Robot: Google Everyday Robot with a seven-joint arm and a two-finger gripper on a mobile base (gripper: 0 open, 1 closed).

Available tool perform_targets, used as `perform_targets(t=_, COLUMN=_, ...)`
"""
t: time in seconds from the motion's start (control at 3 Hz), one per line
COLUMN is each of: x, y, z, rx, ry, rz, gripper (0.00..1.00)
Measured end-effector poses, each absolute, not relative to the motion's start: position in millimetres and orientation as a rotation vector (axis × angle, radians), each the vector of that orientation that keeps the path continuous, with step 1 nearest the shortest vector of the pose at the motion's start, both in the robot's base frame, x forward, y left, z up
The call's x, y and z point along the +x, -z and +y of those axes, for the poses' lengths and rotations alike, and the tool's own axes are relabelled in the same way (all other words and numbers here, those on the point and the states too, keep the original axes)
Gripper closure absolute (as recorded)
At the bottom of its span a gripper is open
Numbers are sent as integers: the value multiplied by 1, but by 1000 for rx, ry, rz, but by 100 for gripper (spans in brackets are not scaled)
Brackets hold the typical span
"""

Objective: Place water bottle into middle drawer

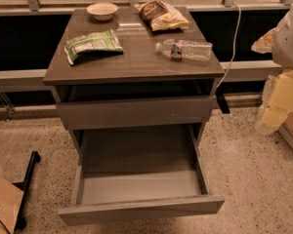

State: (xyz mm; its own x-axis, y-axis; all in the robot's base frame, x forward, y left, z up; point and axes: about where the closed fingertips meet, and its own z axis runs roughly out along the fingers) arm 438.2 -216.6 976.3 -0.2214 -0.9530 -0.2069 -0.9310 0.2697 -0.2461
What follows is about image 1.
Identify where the white bowl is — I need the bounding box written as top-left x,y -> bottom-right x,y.
86,3 -> 118,21

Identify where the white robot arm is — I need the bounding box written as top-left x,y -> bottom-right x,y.
251,5 -> 293,136

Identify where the brown yellow chip bag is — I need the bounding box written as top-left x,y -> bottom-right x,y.
135,0 -> 190,31

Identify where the black stand leg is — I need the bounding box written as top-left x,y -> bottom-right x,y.
15,151 -> 41,230

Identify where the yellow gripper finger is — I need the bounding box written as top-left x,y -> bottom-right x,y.
251,28 -> 275,54
254,70 -> 293,136

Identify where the grey drawer cabinet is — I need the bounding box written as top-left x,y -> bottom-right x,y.
43,8 -> 224,147

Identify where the green snack bag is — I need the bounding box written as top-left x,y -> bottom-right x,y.
63,29 -> 123,65

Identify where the white cable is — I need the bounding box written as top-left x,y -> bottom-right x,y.
214,3 -> 243,90

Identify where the clear plastic water bottle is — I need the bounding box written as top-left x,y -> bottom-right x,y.
155,39 -> 213,61

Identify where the metal window railing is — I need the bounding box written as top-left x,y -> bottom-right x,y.
0,0 -> 293,94

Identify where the open grey middle drawer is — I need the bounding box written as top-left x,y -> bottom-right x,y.
59,125 -> 225,225

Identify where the cardboard box left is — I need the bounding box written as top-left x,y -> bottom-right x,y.
0,176 -> 23,234

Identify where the closed grey top drawer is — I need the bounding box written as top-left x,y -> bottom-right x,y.
57,97 -> 216,130

